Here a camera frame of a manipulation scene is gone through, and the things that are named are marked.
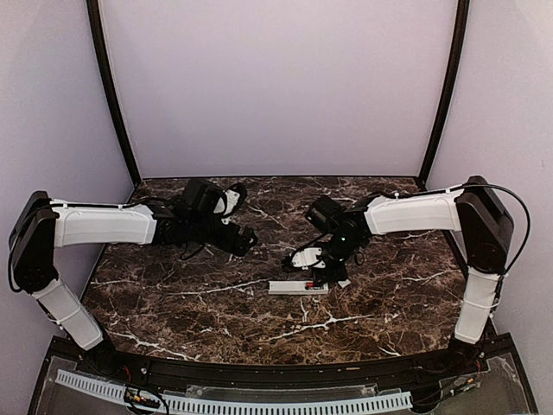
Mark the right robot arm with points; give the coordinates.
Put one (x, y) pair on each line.
(472, 209)

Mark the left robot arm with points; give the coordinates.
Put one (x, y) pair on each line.
(200, 214)

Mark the black front frame rail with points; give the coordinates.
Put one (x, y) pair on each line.
(417, 370)

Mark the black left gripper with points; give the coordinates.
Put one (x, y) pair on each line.
(241, 245)

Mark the white slotted cable duct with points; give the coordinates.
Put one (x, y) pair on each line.
(219, 400)

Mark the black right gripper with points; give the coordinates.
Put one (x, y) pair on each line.
(339, 274)

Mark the black frame post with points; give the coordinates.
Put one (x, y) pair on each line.
(111, 95)
(452, 68)

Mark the black frame post left rear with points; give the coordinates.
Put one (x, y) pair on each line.
(111, 95)

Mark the white battery cover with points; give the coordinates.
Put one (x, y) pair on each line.
(344, 283)

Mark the black frame post right rear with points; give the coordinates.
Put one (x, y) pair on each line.
(452, 68)

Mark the white remote control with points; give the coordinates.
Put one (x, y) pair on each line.
(295, 288)

